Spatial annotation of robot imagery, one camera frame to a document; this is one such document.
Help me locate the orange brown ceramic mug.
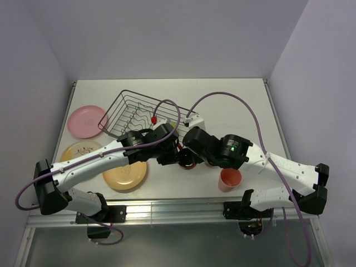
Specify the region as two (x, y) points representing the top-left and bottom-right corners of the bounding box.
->
(178, 148), (196, 170)

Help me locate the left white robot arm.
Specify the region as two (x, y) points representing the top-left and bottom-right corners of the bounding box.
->
(34, 123), (179, 222)

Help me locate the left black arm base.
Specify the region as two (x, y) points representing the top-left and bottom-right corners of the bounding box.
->
(75, 193), (127, 245)

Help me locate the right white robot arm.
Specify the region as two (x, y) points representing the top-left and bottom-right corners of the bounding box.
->
(182, 127), (329, 217)

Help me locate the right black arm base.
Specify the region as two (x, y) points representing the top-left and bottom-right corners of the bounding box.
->
(222, 201), (274, 240)

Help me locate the pink plastic cup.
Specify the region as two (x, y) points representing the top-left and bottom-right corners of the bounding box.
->
(218, 169), (242, 192)

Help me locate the orange plastic plate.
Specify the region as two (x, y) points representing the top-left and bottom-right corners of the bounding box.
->
(102, 162), (147, 191)

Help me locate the pink plastic plate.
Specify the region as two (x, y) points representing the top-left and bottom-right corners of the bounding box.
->
(67, 105), (108, 139)

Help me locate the cream yellow floral plate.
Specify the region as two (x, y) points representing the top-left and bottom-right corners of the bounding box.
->
(60, 140), (102, 162)

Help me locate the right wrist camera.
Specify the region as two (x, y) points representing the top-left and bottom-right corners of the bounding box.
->
(183, 114), (205, 130)

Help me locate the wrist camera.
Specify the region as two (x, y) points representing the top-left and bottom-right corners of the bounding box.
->
(183, 114), (205, 130)
(151, 116), (171, 130)

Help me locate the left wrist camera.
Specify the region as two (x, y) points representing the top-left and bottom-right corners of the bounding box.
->
(151, 116), (171, 130)

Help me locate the metal wire dish rack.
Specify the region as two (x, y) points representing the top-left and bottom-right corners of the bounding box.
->
(99, 90), (200, 142)

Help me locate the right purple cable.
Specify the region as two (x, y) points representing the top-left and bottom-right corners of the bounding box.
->
(187, 92), (311, 267)

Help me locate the purple cable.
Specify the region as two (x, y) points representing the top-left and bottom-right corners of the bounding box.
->
(15, 99), (181, 247)
(187, 92), (311, 267)

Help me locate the aluminium front rail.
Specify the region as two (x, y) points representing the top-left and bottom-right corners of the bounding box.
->
(27, 197), (295, 228)

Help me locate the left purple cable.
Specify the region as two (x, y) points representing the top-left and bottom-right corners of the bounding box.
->
(15, 99), (181, 247)

